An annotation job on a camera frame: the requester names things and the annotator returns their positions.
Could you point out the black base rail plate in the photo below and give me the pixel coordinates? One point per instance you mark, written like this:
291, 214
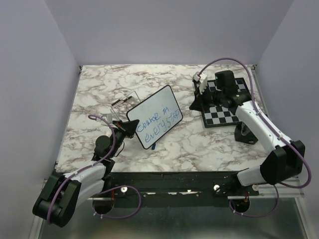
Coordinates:
171, 189

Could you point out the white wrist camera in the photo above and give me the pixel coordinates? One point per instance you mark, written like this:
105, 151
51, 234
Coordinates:
107, 117
200, 81

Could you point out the black grey chessboard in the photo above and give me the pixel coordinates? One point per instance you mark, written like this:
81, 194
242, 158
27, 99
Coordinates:
219, 116

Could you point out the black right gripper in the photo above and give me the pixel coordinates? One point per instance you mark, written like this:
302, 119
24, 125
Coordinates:
199, 104

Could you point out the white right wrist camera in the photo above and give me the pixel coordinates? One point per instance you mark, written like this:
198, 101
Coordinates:
200, 81

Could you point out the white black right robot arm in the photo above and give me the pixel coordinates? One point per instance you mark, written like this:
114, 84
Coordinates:
284, 158

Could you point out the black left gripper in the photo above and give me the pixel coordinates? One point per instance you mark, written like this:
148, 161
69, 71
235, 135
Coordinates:
128, 128

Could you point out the black framed whiteboard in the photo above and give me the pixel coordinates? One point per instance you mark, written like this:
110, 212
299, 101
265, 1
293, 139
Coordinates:
157, 114

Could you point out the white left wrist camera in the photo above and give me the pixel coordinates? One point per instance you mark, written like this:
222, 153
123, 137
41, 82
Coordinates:
107, 117

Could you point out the silver wire whiteboard stand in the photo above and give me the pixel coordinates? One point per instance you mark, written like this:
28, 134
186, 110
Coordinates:
120, 107

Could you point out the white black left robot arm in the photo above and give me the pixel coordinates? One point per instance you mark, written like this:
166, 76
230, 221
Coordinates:
64, 192

